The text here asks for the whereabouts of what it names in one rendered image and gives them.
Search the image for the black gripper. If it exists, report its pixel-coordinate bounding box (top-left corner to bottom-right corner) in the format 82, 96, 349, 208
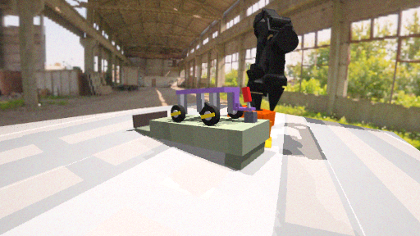
262, 56, 287, 111

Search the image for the red-headed stop pin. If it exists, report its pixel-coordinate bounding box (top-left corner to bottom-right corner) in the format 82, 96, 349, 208
241, 87, 252, 108

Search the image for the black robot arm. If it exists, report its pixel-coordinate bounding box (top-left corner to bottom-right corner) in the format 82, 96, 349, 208
246, 8, 299, 111

